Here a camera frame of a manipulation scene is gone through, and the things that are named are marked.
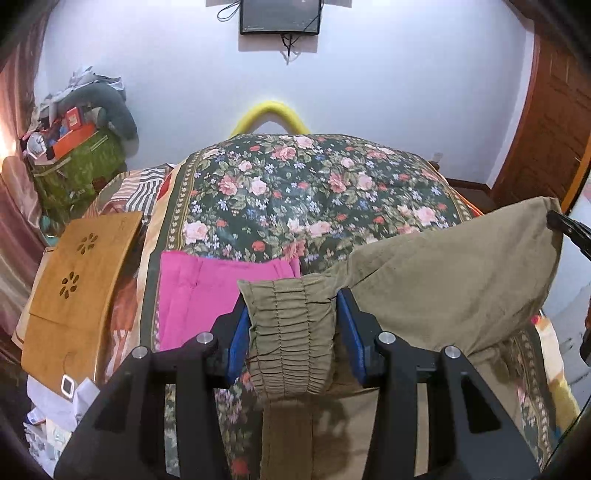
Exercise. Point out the orange box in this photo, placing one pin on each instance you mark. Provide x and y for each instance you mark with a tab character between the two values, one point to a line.
72	130

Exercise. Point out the small black wall monitor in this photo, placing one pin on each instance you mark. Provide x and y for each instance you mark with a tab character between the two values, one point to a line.
280	17

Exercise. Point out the olive green pants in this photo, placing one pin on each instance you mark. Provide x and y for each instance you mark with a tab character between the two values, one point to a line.
475	285

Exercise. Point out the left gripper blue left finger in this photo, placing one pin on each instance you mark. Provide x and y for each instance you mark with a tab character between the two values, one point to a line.
211	360

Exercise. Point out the brown wooden door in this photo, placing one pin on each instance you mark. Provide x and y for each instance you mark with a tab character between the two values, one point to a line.
550	153

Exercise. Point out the dark floral bedspread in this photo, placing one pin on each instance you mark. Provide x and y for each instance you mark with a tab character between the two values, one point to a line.
314	199

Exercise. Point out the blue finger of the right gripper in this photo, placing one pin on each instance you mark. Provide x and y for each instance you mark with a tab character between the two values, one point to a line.
577	232

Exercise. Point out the pink folded garment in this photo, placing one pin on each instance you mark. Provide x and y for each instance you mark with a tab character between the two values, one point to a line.
194	291

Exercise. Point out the wooden lap desk board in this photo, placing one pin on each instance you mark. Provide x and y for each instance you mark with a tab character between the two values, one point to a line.
66	335

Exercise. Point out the pink window curtain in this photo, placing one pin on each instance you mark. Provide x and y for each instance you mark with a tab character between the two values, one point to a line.
21	244

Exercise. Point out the green storage bag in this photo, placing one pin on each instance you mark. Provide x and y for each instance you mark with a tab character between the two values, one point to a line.
68	187

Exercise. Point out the yellow curved foam tube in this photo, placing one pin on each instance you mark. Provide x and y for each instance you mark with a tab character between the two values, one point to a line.
270	110

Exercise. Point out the striped pillow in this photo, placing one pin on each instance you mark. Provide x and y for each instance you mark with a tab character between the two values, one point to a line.
130	191

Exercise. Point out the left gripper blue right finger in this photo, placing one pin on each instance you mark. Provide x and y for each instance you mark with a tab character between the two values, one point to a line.
378	359

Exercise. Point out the colourful fleece blanket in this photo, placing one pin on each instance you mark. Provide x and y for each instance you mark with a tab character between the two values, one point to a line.
566	406

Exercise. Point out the white crumpled papers pile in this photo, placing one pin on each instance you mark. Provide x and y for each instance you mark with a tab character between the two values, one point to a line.
52	420

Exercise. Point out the grey plush pillow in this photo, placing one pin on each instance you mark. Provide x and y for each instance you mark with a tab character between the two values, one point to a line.
113	112

